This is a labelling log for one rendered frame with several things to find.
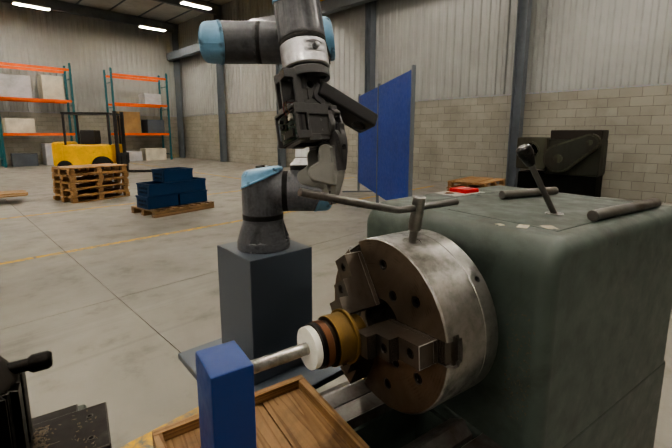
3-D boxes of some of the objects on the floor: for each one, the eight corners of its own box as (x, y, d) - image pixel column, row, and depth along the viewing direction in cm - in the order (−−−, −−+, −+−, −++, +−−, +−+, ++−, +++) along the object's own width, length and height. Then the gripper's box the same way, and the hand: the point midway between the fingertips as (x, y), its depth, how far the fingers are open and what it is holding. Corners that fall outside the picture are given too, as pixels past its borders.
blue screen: (342, 191, 969) (342, 94, 932) (374, 191, 979) (375, 94, 942) (382, 233, 565) (385, 64, 528) (435, 231, 575) (442, 65, 538)
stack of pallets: (111, 193, 952) (109, 162, 940) (131, 196, 906) (129, 164, 894) (52, 200, 848) (48, 166, 836) (71, 204, 802) (68, 168, 790)
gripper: (266, 81, 63) (284, 211, 62) (291, 57, 56) (311, 205, 54) (312, 85, 68) (329, 206, 67) (340, 63, 61) (361, 199, 59)
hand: (336, 196), depth 62 cm, fingers closed
